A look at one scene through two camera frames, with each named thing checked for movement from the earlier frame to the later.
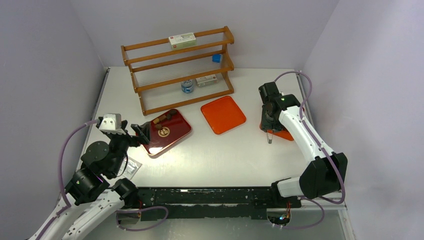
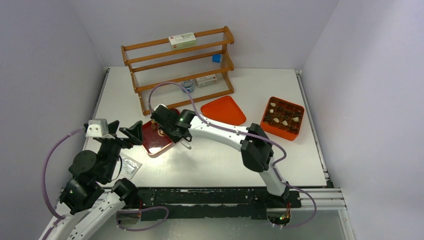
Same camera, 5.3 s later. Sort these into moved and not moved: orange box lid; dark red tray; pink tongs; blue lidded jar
Moved: pink tongs
Not moved: orange box lid; dark red tray; blue lidded jar
